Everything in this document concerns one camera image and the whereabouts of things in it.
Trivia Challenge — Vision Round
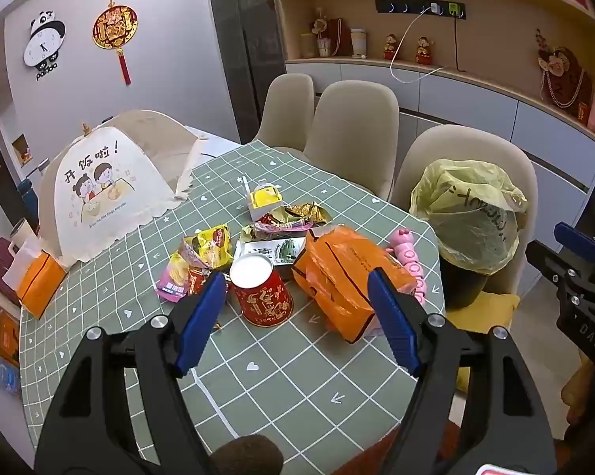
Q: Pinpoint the pink potato chips packet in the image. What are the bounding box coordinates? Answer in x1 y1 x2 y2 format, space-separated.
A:
156 252 205 304

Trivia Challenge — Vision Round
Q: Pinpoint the orange plastic bag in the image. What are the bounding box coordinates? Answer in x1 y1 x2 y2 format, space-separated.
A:
292 225 416 343

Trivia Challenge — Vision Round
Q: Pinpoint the red paper noodle cup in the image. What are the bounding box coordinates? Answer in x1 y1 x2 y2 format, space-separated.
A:
230 254 294 328

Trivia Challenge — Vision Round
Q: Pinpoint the yellow nabati snack packet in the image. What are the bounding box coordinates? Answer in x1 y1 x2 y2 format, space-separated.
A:
178 224 233 270

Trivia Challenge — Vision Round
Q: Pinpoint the green white milk carton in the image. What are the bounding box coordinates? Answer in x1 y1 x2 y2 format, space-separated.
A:
234 237 306 266

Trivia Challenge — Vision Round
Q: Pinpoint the gold noodle wrapper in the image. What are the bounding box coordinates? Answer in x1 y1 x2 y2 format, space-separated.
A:
240 203 332 241

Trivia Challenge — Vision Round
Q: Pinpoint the yellow trash bag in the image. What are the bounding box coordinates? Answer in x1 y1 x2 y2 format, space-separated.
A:
409 159 529 277

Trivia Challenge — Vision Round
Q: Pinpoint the right hand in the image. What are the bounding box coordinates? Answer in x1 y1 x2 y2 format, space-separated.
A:
560 352 595 425

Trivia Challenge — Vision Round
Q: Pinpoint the pink caterpillar toy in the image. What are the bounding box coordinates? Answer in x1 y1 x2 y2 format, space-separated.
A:
385 228 427 306

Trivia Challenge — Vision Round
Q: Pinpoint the yellow seat cushion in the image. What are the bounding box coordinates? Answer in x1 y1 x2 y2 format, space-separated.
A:
444 289 522 397

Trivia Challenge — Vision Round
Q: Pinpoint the green grid tablecloth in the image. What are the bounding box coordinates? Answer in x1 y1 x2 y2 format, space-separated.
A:
20 142 445 474

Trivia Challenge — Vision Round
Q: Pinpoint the white yellow gift box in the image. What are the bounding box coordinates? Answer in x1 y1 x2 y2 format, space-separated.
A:
243 176 284 221

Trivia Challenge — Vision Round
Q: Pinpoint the orange tissue box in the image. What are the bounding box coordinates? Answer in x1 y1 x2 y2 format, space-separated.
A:
16 251 67 319

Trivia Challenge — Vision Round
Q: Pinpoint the white mesh food cover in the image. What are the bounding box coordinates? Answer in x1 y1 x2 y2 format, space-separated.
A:
38 109 207 268

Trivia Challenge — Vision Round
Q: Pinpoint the beige chair middle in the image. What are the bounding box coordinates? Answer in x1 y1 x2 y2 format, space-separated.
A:
304 80 399 198

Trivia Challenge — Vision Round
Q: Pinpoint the beige chair far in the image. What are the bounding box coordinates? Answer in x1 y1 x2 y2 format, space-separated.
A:
255 73 314 152

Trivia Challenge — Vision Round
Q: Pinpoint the red figurine right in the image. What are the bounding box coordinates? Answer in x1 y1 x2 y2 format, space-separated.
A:
415 36 433 65

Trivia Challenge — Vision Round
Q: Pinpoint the red figurine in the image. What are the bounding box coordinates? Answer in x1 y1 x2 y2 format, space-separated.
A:
383 34 398 60
415 36 433 65

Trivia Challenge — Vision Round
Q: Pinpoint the red figurine left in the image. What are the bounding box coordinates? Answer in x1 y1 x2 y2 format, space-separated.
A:
383 34 398 60

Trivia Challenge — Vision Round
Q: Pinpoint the black power strip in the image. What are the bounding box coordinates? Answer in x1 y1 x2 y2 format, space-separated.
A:
374 0 467 21

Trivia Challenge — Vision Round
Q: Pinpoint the white cup on shelf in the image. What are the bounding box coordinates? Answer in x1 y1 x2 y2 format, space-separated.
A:
350 28 367 59

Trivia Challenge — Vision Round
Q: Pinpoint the small red flower gift bag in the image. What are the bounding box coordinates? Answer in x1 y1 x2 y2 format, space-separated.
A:
311 8 353 58

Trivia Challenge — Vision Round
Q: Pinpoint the red chinese knot ornament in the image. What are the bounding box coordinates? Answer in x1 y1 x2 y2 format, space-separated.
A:
91 0 139 86

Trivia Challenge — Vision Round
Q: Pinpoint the white charging cable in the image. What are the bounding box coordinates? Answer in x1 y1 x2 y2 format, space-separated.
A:
388 6 447 85

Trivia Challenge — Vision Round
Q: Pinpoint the panda wall clock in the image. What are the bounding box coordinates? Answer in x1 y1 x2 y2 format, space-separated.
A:
23 11 67 80

